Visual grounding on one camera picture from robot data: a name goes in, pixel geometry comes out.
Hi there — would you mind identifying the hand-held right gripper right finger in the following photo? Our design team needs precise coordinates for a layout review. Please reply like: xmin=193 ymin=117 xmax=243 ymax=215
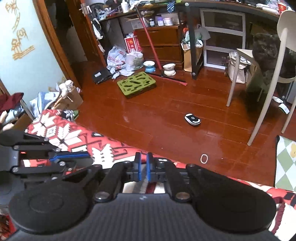
xmin=147 ymin=152 xmax=223 ymax=202

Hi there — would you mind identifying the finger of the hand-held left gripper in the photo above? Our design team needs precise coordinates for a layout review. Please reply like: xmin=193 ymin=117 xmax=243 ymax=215
xmin=0 ymin=129 xmax=90 ymax=158
xmin=11 ymin=156 xmax=94 ymax=180

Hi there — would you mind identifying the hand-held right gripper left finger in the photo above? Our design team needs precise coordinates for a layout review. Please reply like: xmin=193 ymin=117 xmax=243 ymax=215
xmin=63 ymin=152 xmax=142 ymax=202

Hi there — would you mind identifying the red patterned blanket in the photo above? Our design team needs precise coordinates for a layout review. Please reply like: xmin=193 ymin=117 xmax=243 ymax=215
xmin=0 ymin=109 xmax=296 ymax=241

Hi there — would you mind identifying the black white computer mouse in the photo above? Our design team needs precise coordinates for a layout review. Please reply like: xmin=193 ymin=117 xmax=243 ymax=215
xmin=184 ymin=113 xmax=201 ymax=126

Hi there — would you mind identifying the green foam tray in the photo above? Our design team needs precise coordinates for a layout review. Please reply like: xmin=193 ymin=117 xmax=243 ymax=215
xmin=117 ymin=72 xmax=157 ymax=98

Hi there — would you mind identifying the maroon cloth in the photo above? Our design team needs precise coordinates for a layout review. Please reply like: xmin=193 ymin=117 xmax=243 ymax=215
xmin=0 ymin=93 xmax=25 ymax=112

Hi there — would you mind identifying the black pouch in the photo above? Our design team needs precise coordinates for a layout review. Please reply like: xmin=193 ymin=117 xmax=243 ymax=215
xmin=92 ymin=68 xmax=114 ymax=84

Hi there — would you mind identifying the blue pet bowl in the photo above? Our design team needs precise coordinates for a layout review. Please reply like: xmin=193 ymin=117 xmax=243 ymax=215
xmin=143 ymin=61 xmax=156 ymax=73

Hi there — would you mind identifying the white pet bowl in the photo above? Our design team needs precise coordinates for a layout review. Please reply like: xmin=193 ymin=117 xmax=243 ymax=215
xmin=162 ymin=63 xmax=176 ymax=76

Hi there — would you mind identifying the red white plastic bag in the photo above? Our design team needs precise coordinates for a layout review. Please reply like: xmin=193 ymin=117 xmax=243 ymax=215
xmin=106 ymin=46 xmax=127 ymax=70

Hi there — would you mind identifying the brown paper bag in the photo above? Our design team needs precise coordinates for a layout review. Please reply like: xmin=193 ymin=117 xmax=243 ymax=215
xmin=181 ymin=43 xmax=204 ymax=72

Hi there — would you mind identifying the red cardboard box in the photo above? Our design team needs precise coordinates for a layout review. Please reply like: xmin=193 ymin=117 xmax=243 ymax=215
xmin=124 ymin=35 xmax=142 ymax=54

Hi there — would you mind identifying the wooden drawer cabinet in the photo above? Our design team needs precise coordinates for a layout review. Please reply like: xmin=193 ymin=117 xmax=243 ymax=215
xmin=134 ymin=25 xmax=184 ymax=70

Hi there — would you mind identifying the white tote bag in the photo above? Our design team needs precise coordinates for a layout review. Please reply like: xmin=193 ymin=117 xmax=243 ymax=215
xmin=228 ymin=51 xmax=248 ymax=84

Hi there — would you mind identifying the white drawer cart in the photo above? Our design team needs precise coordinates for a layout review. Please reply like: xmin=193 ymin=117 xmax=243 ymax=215
xmin=200 ymin=8 xmax=246 ymax=67

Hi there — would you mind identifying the green checkered floor mat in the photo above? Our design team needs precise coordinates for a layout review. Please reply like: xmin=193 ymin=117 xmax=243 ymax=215
xmin=275 ymin=136 xmax=296 ymax=193

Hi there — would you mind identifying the dark cat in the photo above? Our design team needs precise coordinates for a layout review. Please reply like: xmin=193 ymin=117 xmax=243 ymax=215
xmin=252 ymin=33 xmax=296 ymax=85

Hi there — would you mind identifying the dark wooden desk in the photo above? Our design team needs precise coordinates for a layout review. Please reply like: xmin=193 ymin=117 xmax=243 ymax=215
xmin=174 ymin=0 xmax=281 ymax=80

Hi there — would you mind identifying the cream plastic chair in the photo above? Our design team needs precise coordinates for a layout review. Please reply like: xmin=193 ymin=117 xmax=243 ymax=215
xmin=226 ymin=9 xmax=296 ymax=146

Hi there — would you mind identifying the red-handled broom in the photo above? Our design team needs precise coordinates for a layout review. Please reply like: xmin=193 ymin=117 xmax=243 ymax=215
xmin=134 ymin=5 xmax=187 ymax=86

